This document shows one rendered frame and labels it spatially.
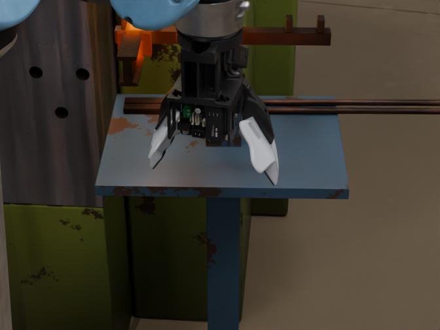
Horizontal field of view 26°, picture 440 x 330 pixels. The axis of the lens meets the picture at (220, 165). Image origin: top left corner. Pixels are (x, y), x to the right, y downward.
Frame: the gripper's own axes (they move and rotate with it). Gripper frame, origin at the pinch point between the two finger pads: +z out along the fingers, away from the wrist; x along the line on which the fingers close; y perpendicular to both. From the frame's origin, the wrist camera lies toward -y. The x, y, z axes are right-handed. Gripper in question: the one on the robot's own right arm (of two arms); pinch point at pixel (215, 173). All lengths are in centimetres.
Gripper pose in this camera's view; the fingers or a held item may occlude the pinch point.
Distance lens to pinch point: 114.0
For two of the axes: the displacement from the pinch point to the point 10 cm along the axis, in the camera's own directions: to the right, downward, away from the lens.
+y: -2.4, 5.3, -8.2
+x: 9.7, 1.3, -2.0
